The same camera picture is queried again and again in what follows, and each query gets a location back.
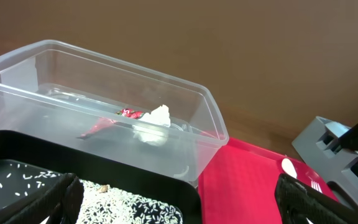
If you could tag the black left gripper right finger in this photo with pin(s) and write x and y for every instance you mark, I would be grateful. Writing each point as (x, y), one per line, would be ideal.
(300, 204)

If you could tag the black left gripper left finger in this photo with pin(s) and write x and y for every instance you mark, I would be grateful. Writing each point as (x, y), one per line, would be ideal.
(61, 203)

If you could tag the white plastic spoon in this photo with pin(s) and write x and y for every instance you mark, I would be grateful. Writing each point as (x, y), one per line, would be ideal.
(288, 168)

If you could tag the red ketchup packet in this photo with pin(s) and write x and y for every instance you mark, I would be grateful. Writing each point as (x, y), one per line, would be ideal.
(103, 123)

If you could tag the white napkin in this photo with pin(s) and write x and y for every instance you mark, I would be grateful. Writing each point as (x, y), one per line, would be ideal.
(155, 130)

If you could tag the black waste tray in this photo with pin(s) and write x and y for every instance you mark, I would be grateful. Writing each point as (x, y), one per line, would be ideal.
(47, 155)

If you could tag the grey dishwasher rack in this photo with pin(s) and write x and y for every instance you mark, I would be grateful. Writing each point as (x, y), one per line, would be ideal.
(318, 145)

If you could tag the pink plastic fork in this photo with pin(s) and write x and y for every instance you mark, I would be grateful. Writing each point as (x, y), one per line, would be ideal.
(316, 186)

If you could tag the spilled rice pile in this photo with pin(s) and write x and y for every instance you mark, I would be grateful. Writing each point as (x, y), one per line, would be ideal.
(101, 203)

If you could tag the red serving tray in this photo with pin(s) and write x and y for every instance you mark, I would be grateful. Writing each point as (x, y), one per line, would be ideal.
(238, 185)

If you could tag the clear plastic bin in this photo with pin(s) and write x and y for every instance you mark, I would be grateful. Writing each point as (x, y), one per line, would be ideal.
(57, 91)

